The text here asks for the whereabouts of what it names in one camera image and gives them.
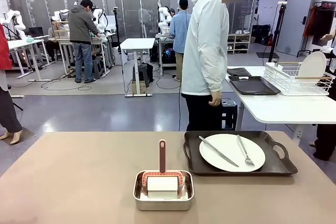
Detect person right hand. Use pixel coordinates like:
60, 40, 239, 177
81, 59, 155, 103
211, 90, 223, 107

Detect dark brown serving tray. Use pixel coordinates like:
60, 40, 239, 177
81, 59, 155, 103
228, 76, 281, 95
183, 131, 299, 176

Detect white round plate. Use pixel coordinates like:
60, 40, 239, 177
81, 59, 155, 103
199, 133, 266, 172
298, 51, 328, 79

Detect silver table knife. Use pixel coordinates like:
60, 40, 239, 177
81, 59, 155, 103
198, 136, 239, 168

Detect silver fork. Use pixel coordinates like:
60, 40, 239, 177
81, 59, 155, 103
237, 134, 255, 167

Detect red handled lint roller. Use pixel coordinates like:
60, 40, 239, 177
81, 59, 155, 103
142, 139, 186, 198

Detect person right forearm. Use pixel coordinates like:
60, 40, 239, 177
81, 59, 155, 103
207, 58, 228, 93

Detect dark plastic stool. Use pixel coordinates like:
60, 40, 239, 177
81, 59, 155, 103
222, 98, 238, 131

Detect wooden shoe rack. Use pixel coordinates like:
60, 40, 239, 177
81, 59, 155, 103
227, 33, 251, 54

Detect person in white jacket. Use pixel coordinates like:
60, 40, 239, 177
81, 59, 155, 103
180, 0, 257, 132

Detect white side table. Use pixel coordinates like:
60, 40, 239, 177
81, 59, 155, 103
225, 66, 336, 146

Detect cardboard box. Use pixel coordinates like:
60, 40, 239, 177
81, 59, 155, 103
131, 81, 146, 95

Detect person in blue shirt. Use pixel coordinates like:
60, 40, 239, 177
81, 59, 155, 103
169, 0, 192, 82

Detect black luggage stack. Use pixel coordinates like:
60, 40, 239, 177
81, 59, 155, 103
251, 24, 271, 46

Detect small white standing desk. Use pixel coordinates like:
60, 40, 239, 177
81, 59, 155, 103
120, 37, 156, 98

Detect rectangular steel tray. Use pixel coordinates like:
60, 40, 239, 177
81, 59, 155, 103
133, 170, 195, 211

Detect grey plastic step stool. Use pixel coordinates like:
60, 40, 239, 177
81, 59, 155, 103
91, 57, 105, 79

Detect clothes rack with garments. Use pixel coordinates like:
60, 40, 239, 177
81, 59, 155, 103
298, 1, 336, 58

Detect man in grey hoodie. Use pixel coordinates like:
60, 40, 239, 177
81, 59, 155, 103
68, 0, 100, 83

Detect white workbench with robots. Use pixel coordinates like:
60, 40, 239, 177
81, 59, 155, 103
48, 34, 116, 76

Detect white desk with thin legs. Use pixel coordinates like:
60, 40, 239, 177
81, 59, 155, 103
7, 39, 50, 82

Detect mannequin in red top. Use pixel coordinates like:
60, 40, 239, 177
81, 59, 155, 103
0, 0, 23, 145

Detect white wire dish rack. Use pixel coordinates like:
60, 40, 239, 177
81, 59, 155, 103
264, 61, 336, 96

